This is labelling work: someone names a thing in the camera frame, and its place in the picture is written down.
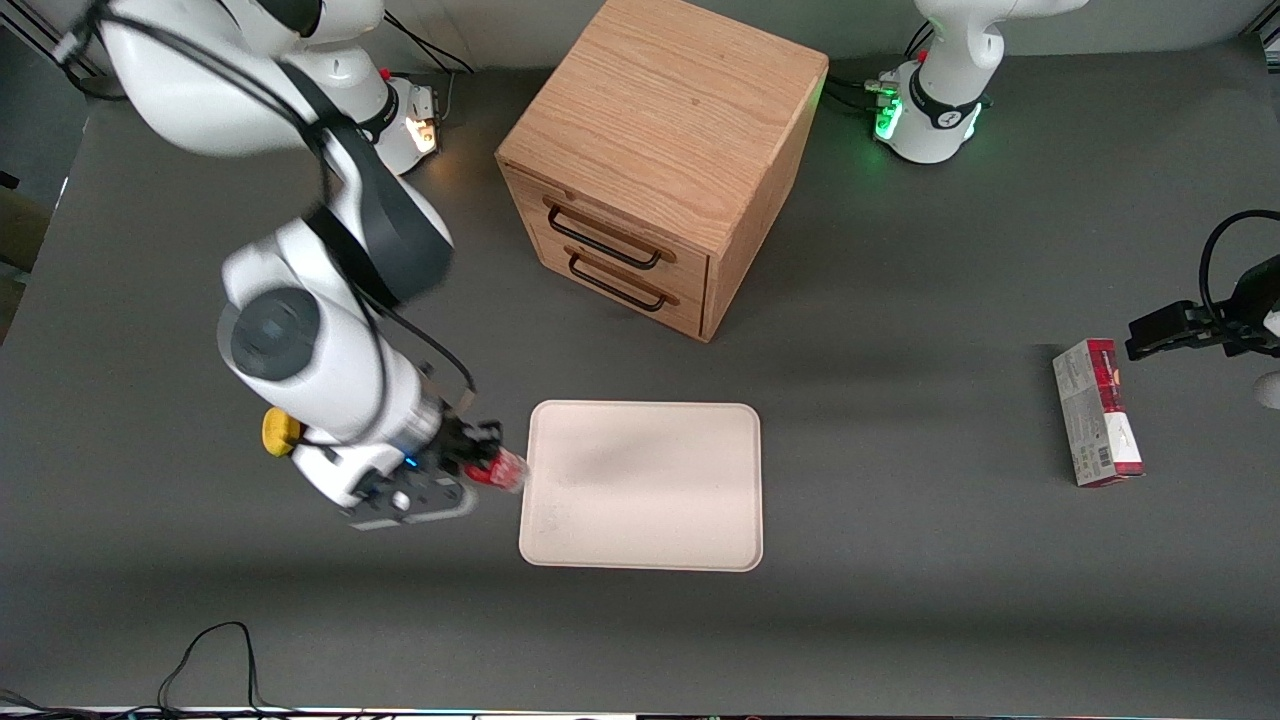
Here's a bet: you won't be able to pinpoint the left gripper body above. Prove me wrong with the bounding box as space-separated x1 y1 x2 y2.
1225 255 1280 409

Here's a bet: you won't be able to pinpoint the red coke bottle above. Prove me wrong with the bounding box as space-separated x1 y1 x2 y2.
463 447 529 494

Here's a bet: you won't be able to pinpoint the white rectangular tray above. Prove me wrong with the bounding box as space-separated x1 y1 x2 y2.
518 400 764 573

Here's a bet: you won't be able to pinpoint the yellow lemon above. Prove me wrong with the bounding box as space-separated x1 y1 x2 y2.
262 407 303 458

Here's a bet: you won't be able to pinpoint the red grey carton box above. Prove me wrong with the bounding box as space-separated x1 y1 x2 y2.
1052 338 1146 489

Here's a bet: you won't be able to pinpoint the wooden drawer front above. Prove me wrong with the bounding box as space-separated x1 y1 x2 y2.
503 160 713 301
535 225 709 339

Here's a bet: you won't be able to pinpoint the wooden drawer cabinet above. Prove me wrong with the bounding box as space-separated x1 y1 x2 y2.
495 0 830 344

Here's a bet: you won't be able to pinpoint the black looped gripper cable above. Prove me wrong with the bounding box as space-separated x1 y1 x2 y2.
1198 209 1280 326

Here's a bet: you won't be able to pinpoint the black metal drawer handle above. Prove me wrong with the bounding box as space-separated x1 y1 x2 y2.
566 247 681 313
543 196 678 271

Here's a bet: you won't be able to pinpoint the black looped table cable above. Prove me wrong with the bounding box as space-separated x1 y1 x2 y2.
158 621 301 717

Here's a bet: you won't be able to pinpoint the black arm cable harness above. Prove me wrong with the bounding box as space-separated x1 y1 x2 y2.
60 0 479 401

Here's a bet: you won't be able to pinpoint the black base cable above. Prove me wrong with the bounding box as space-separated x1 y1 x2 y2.
383 10 473 76

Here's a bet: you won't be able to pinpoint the black cable bundle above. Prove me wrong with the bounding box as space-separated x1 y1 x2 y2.
825 75 901 116

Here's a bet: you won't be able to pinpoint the dark aluminium frame rail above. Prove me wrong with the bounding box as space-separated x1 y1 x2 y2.
0 0 71 76

